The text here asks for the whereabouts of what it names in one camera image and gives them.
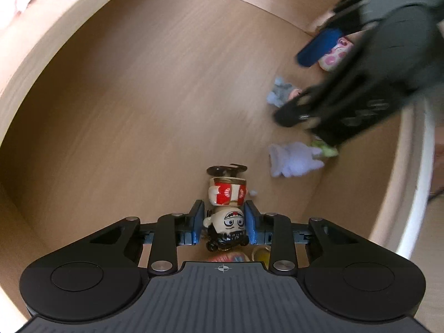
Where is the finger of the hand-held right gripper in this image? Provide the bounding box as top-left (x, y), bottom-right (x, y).
top-left (274, 31), bottom-right (382, 129)
top-left (296, 0), bottom-right (375, 68)

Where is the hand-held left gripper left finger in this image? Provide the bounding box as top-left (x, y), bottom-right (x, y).
top-left (88, 199), bottom-right (205, 274)

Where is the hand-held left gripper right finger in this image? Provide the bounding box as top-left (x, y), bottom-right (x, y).
top-left (244, 199), bottom-right (359, 274)

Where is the cream and pink toy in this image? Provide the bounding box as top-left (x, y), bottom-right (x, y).
top-left (317, 36), bottom-right (354, 72)

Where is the red and white figurine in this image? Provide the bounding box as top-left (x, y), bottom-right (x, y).
top-left (203, 163), bottom-right (259, 252)

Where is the wooden box tray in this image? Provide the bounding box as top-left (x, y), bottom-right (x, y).
top-left (0, 0), bottom-right (438, 323)

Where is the person's right hand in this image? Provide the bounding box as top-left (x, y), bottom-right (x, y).
top-left (357, 0), bottom-right (444, 94)

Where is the grey-blue small toy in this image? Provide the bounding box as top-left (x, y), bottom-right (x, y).
top-left (266, 77), bottom-right (302, 109)

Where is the lavender plush toy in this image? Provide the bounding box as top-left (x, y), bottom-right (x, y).
top-left (268, 141), bottom-right (325, 178)

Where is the green toy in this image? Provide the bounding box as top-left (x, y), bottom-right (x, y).
top-left (310, 139), bottom-right (339, 157)

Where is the yellow ring toy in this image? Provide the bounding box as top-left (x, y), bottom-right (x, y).
top-left (250, 246), bottom-right (272, 262)

